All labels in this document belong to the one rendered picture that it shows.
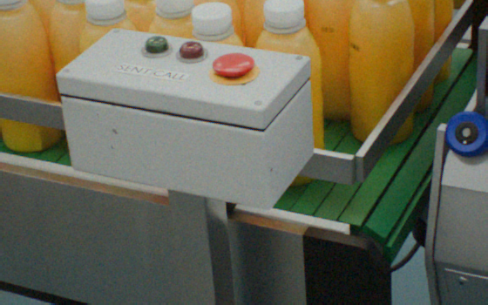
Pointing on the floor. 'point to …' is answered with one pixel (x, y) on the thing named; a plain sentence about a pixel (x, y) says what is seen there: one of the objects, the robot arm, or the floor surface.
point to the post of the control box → (201, 249)
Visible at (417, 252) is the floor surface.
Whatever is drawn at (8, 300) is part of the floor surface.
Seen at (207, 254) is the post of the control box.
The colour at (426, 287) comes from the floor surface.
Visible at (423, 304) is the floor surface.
